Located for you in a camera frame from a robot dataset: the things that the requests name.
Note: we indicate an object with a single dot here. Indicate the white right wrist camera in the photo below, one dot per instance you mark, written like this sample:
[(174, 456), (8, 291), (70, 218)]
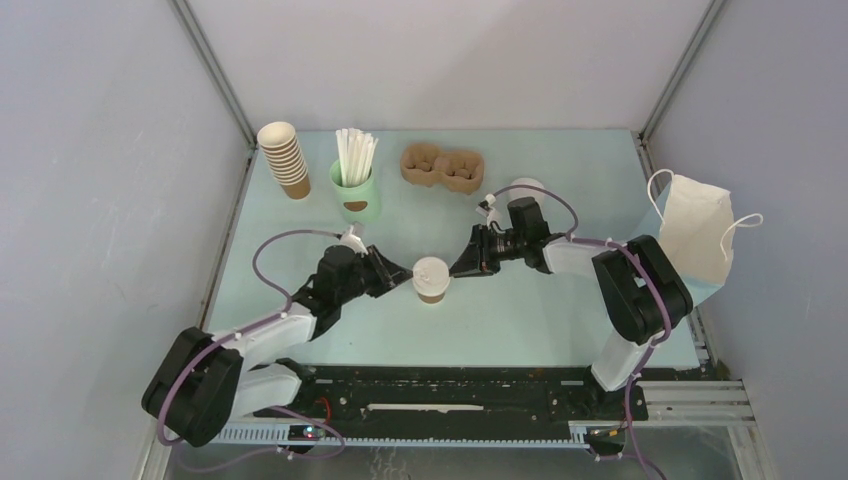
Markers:
[(486, 208)]

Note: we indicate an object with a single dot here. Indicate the bundle of white wrapped straws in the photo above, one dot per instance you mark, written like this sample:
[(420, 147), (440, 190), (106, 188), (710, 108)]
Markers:
[(356, 150)]

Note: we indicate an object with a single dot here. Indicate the stack of brown paper cups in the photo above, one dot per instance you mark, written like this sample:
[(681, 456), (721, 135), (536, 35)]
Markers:
[(279, 143)]

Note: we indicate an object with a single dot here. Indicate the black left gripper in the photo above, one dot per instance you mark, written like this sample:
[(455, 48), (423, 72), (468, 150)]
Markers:
[(391, 275)]

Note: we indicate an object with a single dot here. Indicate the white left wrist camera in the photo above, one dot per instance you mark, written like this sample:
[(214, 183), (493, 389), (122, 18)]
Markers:
[(351, 238)]

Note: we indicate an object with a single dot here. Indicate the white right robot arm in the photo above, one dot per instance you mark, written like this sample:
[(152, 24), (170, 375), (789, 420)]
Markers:
[(644, 296)]

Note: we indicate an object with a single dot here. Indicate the white plastic cup lid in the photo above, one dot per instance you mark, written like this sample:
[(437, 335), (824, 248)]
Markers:
[(431, 271)]

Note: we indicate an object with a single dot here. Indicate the stack of white lids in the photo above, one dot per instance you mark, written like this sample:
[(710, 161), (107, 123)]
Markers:
[(527, 187)]

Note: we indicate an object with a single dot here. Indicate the brown cardboard cup carrier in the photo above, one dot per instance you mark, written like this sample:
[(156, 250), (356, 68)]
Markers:
[(426, 164)]

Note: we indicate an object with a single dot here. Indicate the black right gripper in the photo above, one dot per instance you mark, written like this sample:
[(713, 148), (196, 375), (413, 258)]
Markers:
[(477, 260)]

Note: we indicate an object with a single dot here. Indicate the brown paper coffee cup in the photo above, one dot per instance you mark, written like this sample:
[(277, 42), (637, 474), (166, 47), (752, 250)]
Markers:
[(430, 294)]

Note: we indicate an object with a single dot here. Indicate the white paper bag with handles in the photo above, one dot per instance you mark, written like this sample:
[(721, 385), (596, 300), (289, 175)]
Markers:
[(691, 191)]

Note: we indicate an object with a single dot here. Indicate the green straw holder jar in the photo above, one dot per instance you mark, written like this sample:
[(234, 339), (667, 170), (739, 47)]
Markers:
[(361, 203)]

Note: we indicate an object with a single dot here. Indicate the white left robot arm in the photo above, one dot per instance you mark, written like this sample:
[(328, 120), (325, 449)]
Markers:
[(206, 380)]

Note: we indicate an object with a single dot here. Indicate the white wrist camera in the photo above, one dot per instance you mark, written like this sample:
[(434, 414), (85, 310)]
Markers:
[(351, 238), (486, 208)]

